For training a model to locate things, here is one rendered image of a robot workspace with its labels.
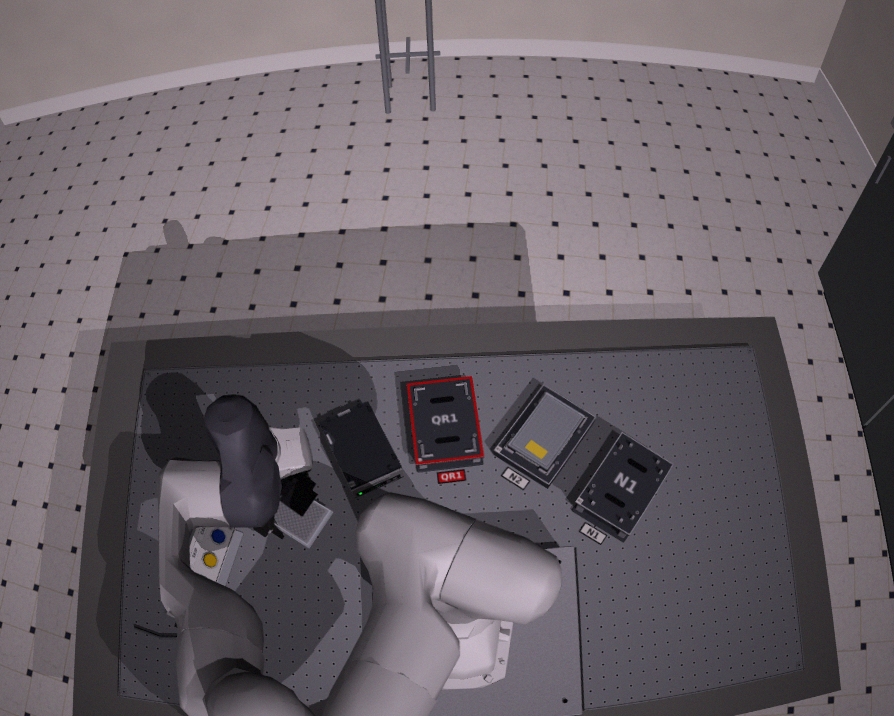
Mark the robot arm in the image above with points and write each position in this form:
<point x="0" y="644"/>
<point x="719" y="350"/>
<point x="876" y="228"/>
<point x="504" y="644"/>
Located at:
<point x="410" y="547"/>

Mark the white control panel with four buttons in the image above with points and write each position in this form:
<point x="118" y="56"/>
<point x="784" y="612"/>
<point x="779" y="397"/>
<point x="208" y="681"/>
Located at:
<point x="208" y="549"/>

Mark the dark grey work table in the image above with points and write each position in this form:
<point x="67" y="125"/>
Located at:
<point x="701" y="595"/>

